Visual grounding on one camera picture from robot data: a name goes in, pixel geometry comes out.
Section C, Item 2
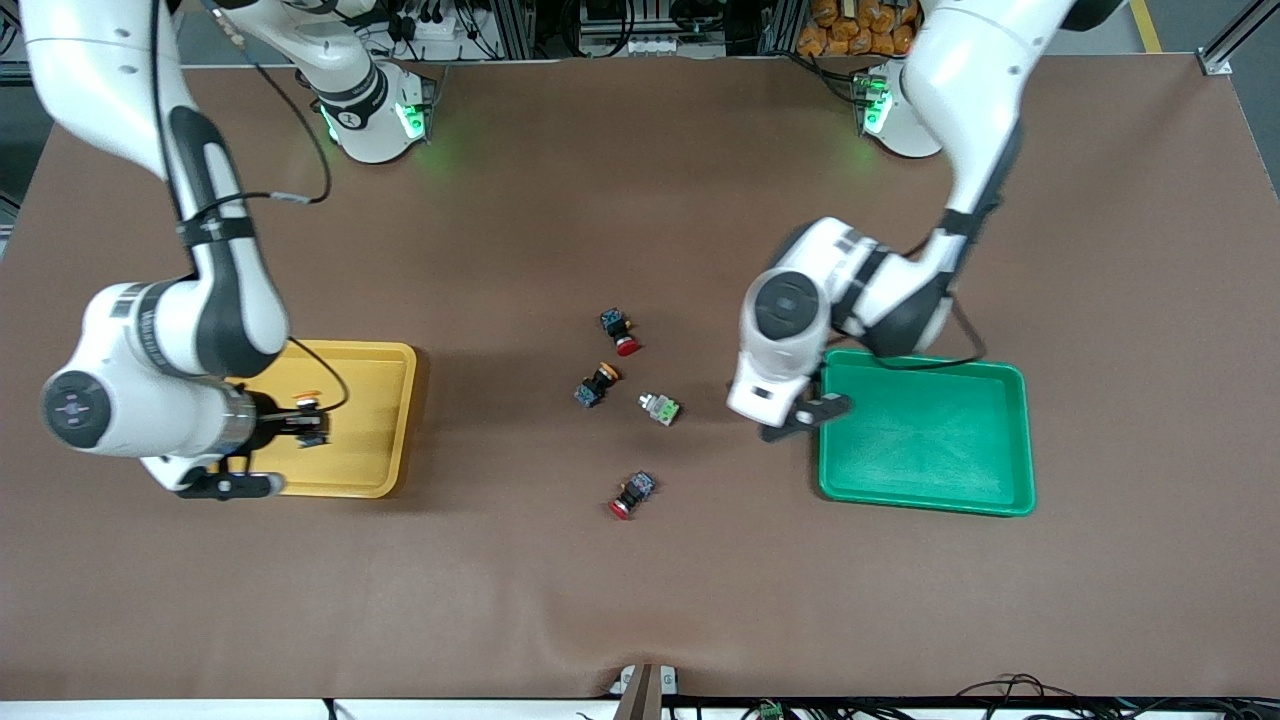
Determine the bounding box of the yellow push button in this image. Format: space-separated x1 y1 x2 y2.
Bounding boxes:
294 393 332 448
574 362 621 409

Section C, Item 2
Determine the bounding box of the yellow plastic tray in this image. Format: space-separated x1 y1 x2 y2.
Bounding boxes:
222 340 418 499

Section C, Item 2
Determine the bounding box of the red push button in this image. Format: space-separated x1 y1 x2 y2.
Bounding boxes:
608 470 658 521
600 308 641 358

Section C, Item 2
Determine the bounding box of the brown table mat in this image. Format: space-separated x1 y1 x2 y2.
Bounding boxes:
0 55 1280 701

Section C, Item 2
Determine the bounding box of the white power strip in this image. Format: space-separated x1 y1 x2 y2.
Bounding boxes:
580 35 701 59

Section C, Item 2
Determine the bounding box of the green plastic tray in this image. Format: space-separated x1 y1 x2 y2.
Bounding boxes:
818 347 1037 518

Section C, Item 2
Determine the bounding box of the bag of orange items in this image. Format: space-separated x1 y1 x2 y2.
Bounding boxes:
797 0 919 57

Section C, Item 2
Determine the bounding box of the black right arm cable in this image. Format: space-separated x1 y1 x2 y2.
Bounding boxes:
150 0 351 416

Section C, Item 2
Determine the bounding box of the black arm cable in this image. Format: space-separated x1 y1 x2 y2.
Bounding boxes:
150 0 351 416
820 225 991 373

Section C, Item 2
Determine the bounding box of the metal table edge bracket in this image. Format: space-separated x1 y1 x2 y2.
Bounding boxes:
611 663 681 720

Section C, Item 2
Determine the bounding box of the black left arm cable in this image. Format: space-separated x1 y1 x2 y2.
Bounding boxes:
820 225 991 373

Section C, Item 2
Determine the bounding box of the black cable bundle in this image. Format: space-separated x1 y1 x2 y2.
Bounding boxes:
945 674 1111 720

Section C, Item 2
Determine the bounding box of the aluminium frame post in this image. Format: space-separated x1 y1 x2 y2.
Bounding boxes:
1198 0 1280 77

